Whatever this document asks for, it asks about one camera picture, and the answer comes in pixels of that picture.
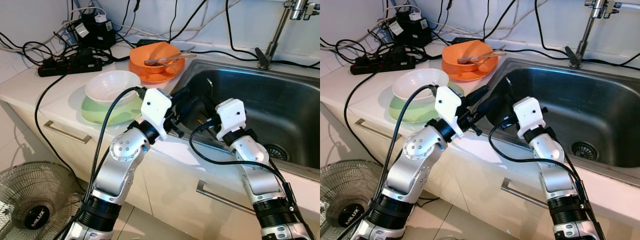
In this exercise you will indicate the orange plate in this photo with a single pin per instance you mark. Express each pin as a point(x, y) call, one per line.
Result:
point(172, 75)
point(487, 72)

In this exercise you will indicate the black power strip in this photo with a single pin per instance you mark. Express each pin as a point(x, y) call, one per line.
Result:
point(382, 62)
point(70, 65)

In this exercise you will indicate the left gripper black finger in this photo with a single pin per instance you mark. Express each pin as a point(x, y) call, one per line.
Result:
point(487, 109)
point(189, 110)
point(183, 94)
point(479, 92)

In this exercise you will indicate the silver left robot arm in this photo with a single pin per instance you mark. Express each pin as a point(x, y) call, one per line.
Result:
point(420, 160)
point(125, 165)

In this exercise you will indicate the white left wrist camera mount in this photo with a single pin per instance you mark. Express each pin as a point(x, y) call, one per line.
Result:
point(156, 107)
point(448, 105)

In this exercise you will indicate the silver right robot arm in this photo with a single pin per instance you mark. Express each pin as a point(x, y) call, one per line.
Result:
point(555, 180)
point(260, 180)

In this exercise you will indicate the light green plate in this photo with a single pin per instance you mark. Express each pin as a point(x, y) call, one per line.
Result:
point(95, 114)
point(405, 112)

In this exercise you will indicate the metal spoon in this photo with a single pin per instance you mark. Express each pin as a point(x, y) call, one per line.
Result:
point(467, 59)
point(155, 61)

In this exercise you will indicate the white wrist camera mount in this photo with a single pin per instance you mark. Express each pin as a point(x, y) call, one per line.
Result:
point(156, 107)
point(529, 112)
point(448, 105)
point(231, 115)

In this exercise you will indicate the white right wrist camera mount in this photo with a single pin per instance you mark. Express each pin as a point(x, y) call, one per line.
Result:
point(529, 112)
point(231, 115)

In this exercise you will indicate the white charger plug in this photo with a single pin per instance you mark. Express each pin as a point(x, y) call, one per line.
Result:
point(101, 18)
point(415, 15)

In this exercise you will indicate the metal sink drain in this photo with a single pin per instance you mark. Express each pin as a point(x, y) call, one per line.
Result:
point(276, 152)
point(584, 151)

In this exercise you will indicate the orange bowl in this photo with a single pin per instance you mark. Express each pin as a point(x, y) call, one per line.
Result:
point(150, 52)
point(460, 50)

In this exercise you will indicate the stainless steel sink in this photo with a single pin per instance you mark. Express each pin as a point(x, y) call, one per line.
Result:
point(600, 110)
point(285, 110)

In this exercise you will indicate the black power adapter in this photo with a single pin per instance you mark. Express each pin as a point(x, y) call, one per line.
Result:
point(97, 35)
point(412, 32)

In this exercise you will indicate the white kitchen cabinet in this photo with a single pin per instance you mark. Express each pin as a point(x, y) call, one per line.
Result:
point(165, 185)
point(475, 180)

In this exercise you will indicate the white bowl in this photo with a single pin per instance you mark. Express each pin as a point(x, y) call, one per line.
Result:
point(415, 82)
point(107, 85)

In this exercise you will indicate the wooden chopstick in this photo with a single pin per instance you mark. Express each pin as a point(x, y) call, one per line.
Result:
point(489, 56)
point(500, 53)
point(177, 59)
point(191, 55)

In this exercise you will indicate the metal faucet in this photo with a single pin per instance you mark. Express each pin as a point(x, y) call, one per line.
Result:
point(276, 40)
point(585, 40)

